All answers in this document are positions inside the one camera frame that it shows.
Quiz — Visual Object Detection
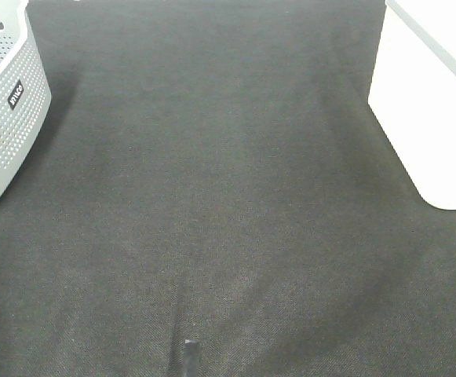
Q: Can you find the black fabric table mat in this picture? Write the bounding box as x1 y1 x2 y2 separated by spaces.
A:
0 1 456 376

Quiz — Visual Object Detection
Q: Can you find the black tape strip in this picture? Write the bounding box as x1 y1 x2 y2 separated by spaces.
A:
183 339 200 377

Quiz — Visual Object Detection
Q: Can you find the white plastic basket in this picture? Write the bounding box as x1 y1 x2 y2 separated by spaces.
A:
368 1 456 210

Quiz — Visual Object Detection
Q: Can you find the grey perforated laundry basket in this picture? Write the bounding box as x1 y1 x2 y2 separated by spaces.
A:
0 1 52 197

